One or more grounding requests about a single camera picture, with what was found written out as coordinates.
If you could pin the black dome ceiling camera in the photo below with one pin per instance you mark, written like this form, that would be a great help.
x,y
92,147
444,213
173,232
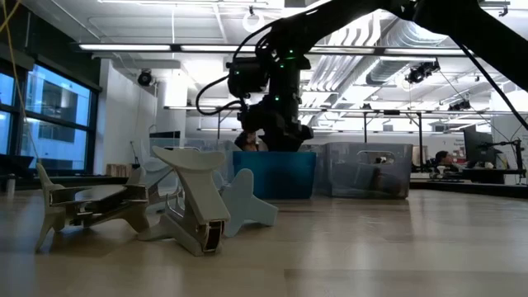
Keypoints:
x,y
145,78

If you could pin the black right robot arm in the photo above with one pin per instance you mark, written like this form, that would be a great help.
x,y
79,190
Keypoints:
x,y
474,24

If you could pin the black desk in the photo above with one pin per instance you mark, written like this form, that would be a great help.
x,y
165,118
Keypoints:
x,y
495,175

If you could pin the black framed glass window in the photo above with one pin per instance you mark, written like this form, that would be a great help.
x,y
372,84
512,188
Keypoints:
x,y
57,140

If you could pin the grey staple remover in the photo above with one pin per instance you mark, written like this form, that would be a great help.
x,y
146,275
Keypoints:
x,y
103,206
198,185

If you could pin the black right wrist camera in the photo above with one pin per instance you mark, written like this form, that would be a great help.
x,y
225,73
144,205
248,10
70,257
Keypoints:
x,y
247,76

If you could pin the person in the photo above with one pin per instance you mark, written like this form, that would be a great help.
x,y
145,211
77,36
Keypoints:
x,y
247,142
443,158

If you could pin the black metal rack frame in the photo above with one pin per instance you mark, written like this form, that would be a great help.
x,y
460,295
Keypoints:
x,y
392,112

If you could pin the black screen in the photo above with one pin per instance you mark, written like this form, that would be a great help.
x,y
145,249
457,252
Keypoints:
x,y
165,134

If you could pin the grey translucent plastic bin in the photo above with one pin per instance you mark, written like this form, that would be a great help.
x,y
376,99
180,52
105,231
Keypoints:
x,y
350,173

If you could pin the wooden block stack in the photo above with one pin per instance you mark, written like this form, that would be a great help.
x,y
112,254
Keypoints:
x,y
117,170

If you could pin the black ceiling camera rig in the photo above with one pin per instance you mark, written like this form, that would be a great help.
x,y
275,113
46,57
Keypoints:
x,y
460,105
420,73

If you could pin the teal plastic bin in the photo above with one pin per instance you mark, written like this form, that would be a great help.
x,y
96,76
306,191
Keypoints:
x,y
280,175

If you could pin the black computer monitor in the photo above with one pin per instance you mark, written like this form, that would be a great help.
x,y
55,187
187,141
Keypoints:
x,y
478,144

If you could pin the round white pendant lamp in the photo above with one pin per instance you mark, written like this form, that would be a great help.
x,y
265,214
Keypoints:
x,y
246,24

